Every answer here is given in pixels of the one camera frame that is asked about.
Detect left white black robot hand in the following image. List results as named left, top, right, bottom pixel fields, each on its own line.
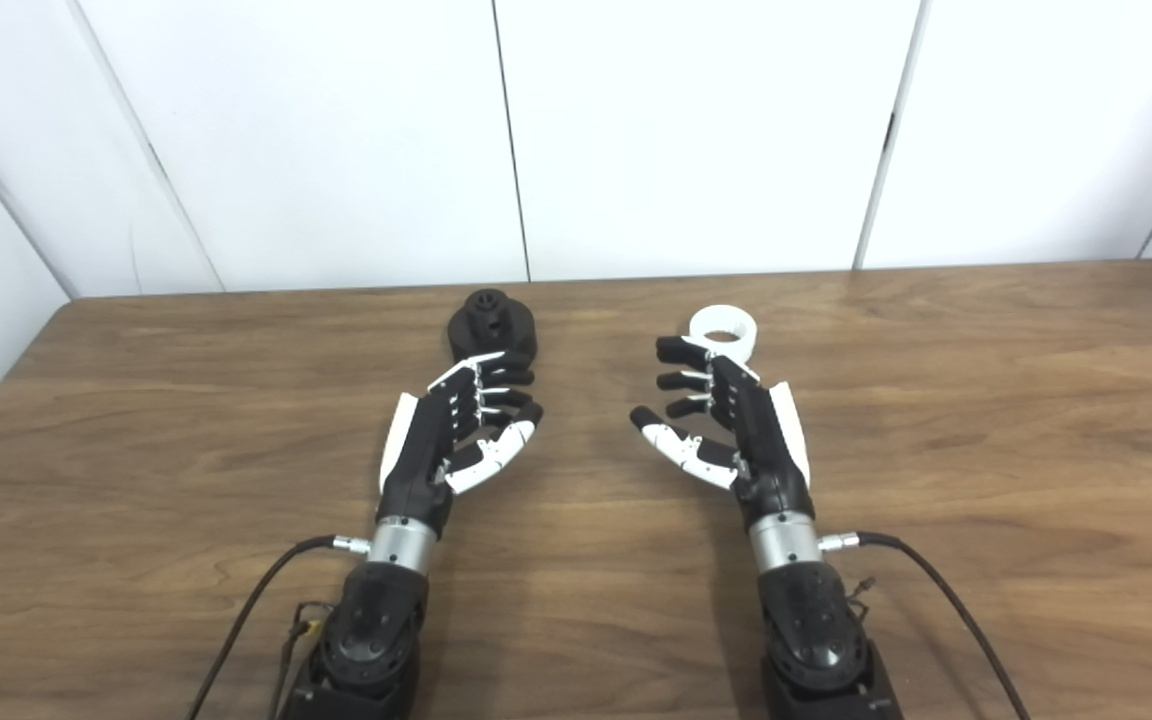
left=377, top=350, right=545, bottom=533

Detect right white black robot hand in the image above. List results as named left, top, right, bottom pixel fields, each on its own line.
left=630, top=335, right=818, bottom=529

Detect white toothed plastic ring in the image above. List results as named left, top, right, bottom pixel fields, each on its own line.
left=688, top=304, right=760, bottom=363

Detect round black plastic part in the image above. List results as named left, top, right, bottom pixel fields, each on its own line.
left=448, top=287, right=539, bottom=366

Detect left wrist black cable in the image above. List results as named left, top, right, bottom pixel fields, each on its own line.
left=184, top=535, right=373, bottom=720

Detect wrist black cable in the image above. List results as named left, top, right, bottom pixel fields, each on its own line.
left=818, top=532, right=1032, bottom=720
left=184, top=535, right=373, bottom=720

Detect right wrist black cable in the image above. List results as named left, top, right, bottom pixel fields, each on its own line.
left=818, top=532, right=1032, bottom=720

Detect left arm thin wires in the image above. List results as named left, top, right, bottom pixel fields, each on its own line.
left=281, top=600, right=337, bottom=691

